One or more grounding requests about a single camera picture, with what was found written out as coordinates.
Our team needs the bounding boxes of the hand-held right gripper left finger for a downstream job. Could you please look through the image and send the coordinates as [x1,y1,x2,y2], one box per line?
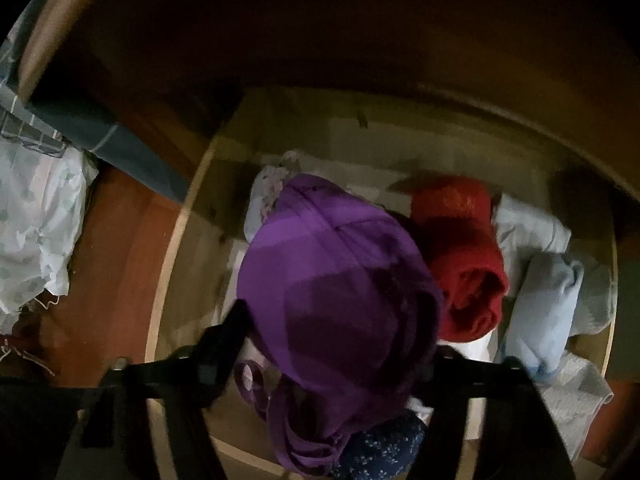
[55,297,256,480]

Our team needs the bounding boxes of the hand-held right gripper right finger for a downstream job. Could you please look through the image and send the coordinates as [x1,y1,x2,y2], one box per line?
[415,345,591,480]

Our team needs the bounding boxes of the purple bra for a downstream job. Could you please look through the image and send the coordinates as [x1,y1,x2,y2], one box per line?
[234,174,446,478]

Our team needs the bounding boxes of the wooden drawer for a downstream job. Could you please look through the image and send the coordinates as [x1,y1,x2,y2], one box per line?
[142,85,621,480]

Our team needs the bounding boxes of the grey lace frilly socks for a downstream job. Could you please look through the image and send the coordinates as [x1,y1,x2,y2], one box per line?
[244,152,306,241]

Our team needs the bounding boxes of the navy floral underwear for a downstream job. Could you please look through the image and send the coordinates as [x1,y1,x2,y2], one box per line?
[330,412,428,480]

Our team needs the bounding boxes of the light blue rolled garment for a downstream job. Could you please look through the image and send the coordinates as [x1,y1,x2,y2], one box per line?
[500,252,586,383]

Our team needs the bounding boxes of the red rolled garment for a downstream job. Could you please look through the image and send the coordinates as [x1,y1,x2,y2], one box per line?
[410,176,511,343]

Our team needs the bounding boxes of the grey ribbed rolled garment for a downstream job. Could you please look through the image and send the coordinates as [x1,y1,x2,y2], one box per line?
[570,260,616,336]

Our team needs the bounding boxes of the pale ribbed folded garment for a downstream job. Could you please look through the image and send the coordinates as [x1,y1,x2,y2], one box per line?
[492,195,573,261]

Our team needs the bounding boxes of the black clothing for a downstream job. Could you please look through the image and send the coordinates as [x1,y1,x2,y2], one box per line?
[0,375,101,480]

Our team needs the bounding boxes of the white floral bedsheet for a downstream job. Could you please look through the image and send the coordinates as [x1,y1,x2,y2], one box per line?
[0,137,101,333]

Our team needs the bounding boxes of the blue plaid cloth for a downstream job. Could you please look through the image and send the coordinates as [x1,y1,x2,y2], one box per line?
[0,0,196,206]

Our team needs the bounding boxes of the wooden nightstand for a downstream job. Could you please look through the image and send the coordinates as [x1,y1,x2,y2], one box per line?
[20,0,640,411]

